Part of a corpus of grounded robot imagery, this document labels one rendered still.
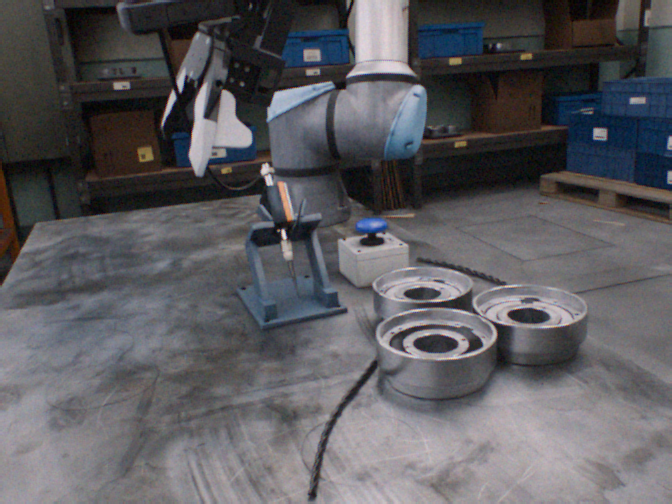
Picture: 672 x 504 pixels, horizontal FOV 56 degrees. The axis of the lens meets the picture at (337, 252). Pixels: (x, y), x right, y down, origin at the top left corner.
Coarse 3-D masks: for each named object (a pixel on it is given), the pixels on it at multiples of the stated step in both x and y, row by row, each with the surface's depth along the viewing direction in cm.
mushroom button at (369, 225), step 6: (360, 222) 79; (366, 222) 79; (372, 222) 79; (378, 222) 79; (384, 222) 79; (360, 228) 79; (366, 228) 78; (372, 228) 78; (378, 228) 78; (384, 228) 79; (372, 234) 80; (372, 240) 80
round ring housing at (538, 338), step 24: (504, 288) 64; (528, 288) 64; (552, 288) 63; (480, 312) 58; (504, 312) 61; (528, 312) 62; (552, 312) 60; (576, 312) 60; (504, 336) 56; (528, 336) 55; (552, 336) 55; (576, 336) 56; (504, 360) 58; (528, 360) 57; (552, 360) 56
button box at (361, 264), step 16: (352, 240) 82; (368, 240) 80; (384, 240) 81; (400, 240) 81; (352, 256) 78; (368, 256) 77; (384, 256) 78; (400, 256) 78; (352, 272) 79; (368, 272) 78; (384, 272) 78
